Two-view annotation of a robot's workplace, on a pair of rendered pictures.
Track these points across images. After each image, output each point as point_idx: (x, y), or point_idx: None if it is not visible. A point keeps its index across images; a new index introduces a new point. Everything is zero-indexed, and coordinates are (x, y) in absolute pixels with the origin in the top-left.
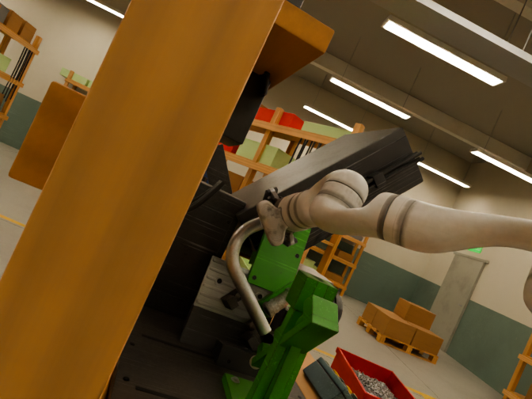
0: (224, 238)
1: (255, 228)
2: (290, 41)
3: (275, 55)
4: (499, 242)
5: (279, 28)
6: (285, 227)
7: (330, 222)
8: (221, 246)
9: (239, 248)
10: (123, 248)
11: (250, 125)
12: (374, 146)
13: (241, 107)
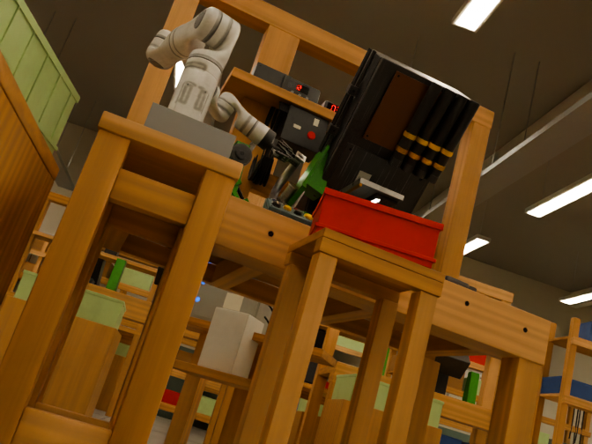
0: (308, 198)
1: (286, 168)
2: (233, 83)
3: (253, 92)
4: (183, 62)
5: (227, 84)
6: (251, 143)
7: (210, 114)
8: (307, 203)
9: (277, 181)
10: None
11: (283, 127)
12: (358, 77)
13: (282, 124)
